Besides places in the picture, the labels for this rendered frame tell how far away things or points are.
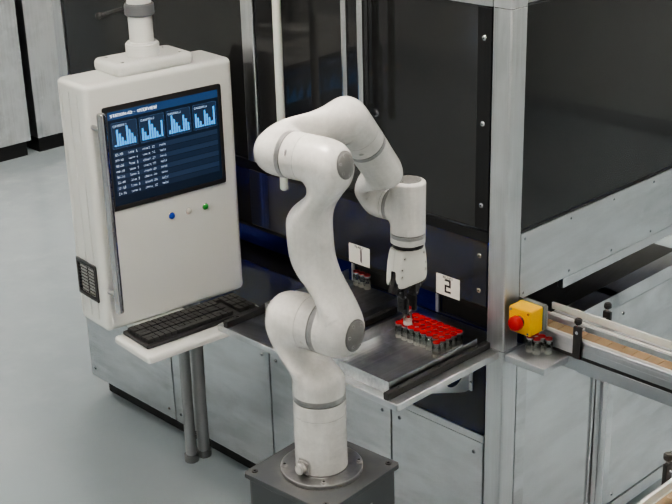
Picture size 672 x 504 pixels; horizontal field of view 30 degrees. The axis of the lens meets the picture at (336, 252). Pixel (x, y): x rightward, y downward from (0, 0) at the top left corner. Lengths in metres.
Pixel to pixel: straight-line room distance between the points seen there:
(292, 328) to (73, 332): 3.10
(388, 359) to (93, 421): 1.90
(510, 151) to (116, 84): 1.13
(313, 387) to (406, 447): 1.08
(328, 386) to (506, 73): 0.91
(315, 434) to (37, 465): 2.10
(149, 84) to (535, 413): 1.44
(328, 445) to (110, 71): 1.35
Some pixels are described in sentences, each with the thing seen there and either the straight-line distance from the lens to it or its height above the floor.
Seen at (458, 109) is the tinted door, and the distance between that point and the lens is 3.27.
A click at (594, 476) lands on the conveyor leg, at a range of 3.57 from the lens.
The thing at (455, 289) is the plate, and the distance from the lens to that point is 3.43.
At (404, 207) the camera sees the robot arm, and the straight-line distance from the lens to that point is 2.92.
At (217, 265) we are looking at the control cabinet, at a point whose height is 0.91.
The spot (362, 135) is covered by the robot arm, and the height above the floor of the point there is 1.63.
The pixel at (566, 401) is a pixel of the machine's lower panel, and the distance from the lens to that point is 3.74.
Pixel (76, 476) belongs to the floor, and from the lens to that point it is 4.65.
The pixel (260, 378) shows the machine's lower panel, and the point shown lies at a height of 0.44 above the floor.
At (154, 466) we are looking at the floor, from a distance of 4.65.
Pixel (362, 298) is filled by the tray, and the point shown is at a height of 0.88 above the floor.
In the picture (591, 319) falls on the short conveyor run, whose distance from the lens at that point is 3.43.
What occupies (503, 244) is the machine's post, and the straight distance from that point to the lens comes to 3.27.
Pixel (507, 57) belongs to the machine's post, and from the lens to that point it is 3.13.
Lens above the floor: 2.39
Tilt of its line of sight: 22 degrees down
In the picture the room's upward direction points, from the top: 2 degrees counter-clockwise
